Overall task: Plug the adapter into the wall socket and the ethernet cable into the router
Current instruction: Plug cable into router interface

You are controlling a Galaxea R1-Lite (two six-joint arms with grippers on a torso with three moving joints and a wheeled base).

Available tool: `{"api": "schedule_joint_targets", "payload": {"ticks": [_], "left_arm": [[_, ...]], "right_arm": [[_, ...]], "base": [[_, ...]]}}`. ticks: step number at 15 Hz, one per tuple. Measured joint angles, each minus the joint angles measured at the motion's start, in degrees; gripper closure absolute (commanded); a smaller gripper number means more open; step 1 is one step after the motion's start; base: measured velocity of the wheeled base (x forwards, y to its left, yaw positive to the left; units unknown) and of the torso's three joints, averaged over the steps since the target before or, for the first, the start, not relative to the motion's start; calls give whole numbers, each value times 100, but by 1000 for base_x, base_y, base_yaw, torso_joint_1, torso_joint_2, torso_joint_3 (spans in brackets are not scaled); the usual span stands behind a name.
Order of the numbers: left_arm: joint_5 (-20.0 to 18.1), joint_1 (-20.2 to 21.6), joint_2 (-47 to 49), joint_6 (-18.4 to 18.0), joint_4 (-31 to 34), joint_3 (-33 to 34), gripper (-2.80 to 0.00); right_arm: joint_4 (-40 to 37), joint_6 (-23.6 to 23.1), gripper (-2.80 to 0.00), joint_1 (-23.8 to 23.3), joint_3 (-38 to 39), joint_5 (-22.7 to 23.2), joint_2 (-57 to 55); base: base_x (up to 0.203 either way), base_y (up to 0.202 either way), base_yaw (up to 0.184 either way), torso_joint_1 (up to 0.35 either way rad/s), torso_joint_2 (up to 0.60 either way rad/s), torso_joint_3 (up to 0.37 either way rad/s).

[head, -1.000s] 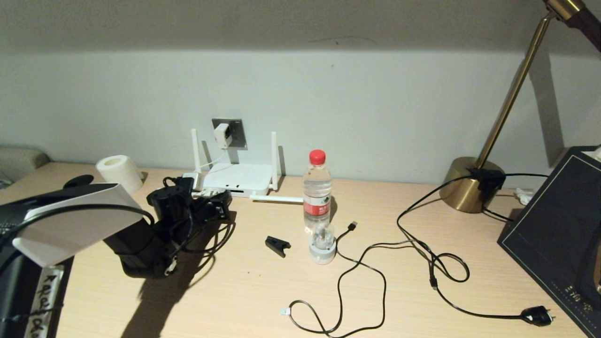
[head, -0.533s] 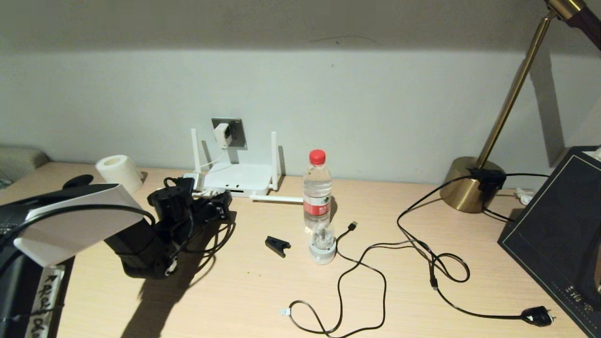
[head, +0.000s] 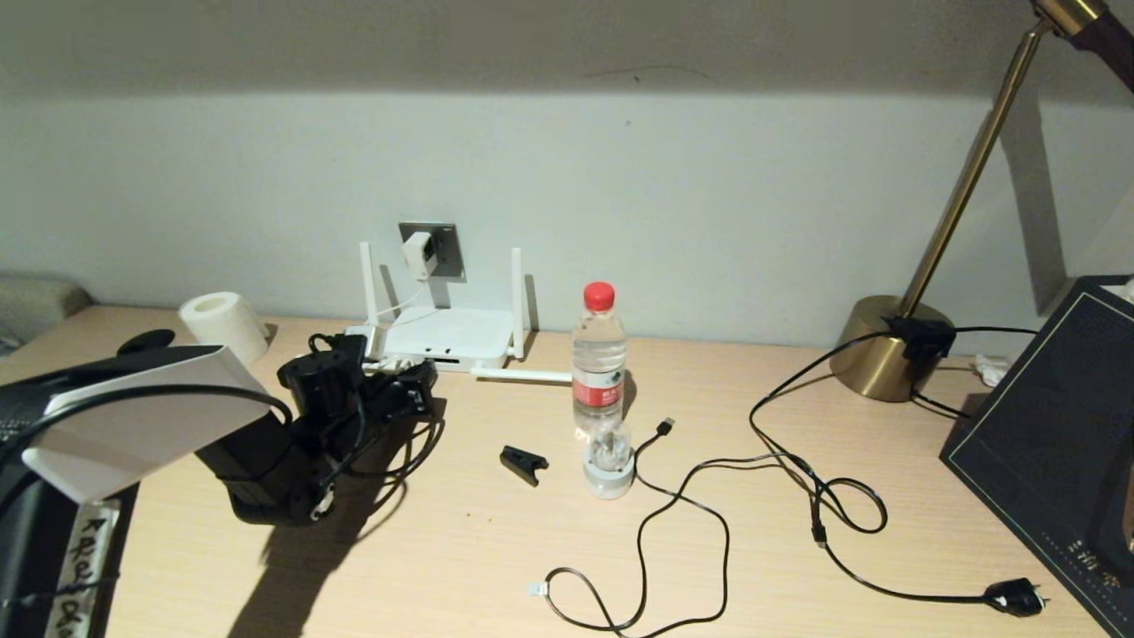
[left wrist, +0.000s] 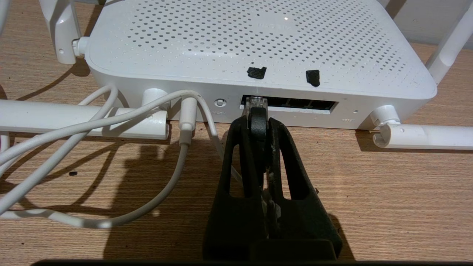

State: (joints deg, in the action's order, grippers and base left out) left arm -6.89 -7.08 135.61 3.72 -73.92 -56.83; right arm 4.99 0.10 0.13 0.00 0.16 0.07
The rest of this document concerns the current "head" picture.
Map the white power adapter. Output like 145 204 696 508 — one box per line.
401 232 436 282

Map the white router with antennas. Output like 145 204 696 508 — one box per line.
358 241 573 384

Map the small black clip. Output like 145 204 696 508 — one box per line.
500 446 549 487

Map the white toilet paper roll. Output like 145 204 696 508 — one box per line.
177 292 268 367

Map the red-capped clear water bottle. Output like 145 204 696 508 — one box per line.
571 282 628 437

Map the small black oval object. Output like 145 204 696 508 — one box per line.
118 330 175 356

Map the glass bulb on white base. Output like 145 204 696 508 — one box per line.
583 419 636 501

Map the grey padded object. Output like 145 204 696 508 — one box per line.
0 276 92 348

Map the gold desk lamp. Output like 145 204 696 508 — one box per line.
829 0 1134 403

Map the dark box with gold trim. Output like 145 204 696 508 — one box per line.
940 276 1134 638

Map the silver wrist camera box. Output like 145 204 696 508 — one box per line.
344 323 388 361

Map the thin white adapter cable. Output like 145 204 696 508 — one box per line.
363 279 426 369

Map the grey wall socket plate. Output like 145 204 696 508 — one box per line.
398 223 466 284

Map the black USB charging cable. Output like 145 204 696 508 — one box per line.
634 418 733 638

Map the black white-tipped thin cable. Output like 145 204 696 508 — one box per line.
527 454 834 636

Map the black plug adapter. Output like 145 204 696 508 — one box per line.
887 317 958 364

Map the black lamp power cord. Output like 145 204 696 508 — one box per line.
750 328 1052 619

